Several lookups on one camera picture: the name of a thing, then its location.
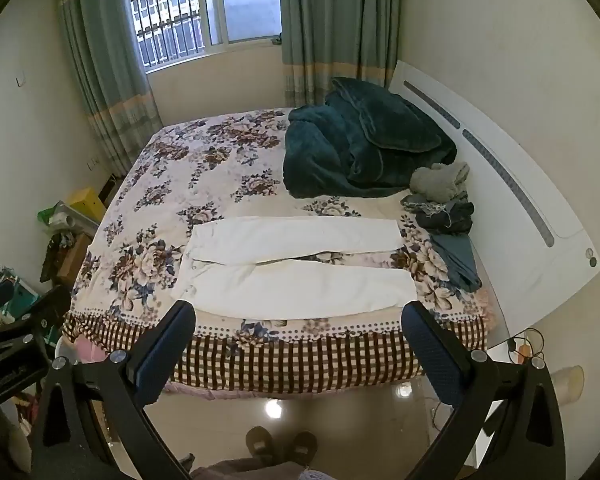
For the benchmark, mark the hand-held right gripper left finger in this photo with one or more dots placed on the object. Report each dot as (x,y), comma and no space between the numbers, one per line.
(162,347)

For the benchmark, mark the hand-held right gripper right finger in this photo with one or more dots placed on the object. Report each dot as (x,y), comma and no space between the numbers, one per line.
(430,355)

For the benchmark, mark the white pants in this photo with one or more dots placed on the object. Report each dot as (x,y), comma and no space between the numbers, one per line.
(300,290)

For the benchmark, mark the teal shelf rack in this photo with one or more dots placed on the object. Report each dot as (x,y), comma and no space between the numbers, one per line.
(25,296)

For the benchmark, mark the cardboard box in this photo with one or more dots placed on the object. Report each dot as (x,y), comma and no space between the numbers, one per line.
(75,260)

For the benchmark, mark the green plastic bag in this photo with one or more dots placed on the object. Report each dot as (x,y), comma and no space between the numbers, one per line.
(44,215)

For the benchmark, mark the blue-grey cloth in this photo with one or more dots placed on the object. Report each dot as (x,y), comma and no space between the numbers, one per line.
(460,260)

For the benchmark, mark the yellow box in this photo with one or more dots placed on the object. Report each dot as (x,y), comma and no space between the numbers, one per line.
(87,202)

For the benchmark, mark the person's left slipper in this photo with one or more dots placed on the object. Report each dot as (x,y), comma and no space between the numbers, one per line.
(260,442)

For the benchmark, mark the person's slipper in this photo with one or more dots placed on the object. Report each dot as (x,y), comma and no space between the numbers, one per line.
(301,446)
(260,442)

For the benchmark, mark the cream plastic cup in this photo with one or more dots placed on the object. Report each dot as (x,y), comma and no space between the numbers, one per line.
(567,384)

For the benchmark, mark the dark clothes pile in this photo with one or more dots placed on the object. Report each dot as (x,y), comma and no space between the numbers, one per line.
(455,215)

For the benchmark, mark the person's clothing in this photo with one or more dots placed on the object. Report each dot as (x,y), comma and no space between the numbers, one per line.
(260,471)

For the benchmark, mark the person's right slipper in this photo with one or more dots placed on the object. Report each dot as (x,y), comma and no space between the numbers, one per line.
(301,446)

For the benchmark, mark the grey-green crumpled cloth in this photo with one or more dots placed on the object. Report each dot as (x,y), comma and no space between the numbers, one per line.
(437,182)

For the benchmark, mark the bed with floral sheet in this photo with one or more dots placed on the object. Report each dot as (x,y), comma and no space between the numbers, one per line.
(230,170)

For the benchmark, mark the dark green plush blanket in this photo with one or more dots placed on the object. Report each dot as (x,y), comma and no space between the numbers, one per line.
(340,155)

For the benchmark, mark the white headboard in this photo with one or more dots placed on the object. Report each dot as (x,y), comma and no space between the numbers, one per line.
(485,120)

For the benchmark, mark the green striped curtain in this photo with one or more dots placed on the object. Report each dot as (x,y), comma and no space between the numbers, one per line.
(330,25)
(100,60)

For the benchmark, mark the barred window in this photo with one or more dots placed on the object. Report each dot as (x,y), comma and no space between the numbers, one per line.
(245,0)

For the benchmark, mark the wall socket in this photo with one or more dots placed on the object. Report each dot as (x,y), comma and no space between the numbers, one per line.
(94,163)

